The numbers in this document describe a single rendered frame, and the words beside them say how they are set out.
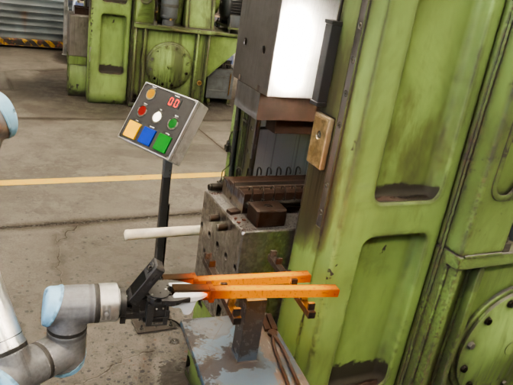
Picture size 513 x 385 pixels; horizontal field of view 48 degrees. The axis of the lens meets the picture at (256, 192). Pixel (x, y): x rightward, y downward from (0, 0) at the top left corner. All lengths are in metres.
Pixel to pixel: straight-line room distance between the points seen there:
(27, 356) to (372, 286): 1.21
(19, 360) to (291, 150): 1.46
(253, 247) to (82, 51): 5.29
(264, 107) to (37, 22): 8.04
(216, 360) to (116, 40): 5.46
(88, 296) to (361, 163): 0.88
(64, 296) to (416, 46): 1.20
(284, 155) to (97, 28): 4.60
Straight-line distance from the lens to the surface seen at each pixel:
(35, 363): 1.38
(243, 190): 2.10
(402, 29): 1.71
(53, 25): 9.88
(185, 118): 2.43
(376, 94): 1.70
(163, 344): 2.91
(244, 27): 2.11
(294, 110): 2.04
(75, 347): 1.43
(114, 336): 2.95
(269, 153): 2.36
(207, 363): 1.72
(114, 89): 6.90
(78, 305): 1.36
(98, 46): 6.78
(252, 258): 2.03
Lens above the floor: 1.77
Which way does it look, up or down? 22 degrees down
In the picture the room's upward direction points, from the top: 9 degrees clockwise
